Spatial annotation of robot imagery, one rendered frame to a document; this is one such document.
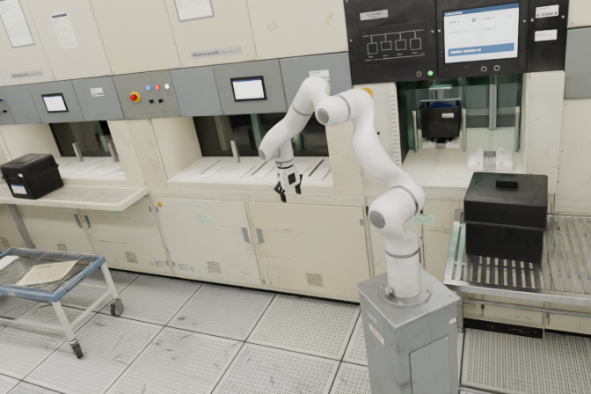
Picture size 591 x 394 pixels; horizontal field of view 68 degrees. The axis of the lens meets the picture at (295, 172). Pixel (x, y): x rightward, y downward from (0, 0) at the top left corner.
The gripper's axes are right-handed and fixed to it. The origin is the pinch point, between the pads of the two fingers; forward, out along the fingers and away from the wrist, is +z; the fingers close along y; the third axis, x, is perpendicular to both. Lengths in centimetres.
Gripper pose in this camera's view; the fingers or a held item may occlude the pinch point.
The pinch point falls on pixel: (291, 195)
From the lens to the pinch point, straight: 200.8
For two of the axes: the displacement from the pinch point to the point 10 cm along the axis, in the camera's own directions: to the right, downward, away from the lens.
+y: 7.2, -3.7, 5.9
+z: 1.6, 9.1, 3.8
